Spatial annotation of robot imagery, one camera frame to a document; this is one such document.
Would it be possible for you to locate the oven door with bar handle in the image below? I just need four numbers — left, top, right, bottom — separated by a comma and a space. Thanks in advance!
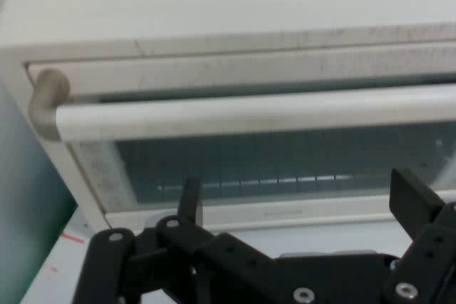
24, 41, 456, 229

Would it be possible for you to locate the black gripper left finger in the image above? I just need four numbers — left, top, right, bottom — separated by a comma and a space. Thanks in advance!
73, 177, 297, 304

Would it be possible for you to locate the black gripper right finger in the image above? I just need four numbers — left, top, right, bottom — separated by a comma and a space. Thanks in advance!
384, 167, 456, 304

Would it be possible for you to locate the metal wire oven rack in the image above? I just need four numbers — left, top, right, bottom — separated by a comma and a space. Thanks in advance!
156, 172, 357, 194

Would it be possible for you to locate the cream toaster oven body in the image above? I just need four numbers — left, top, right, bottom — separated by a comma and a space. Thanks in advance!
0, 0, 456, 239

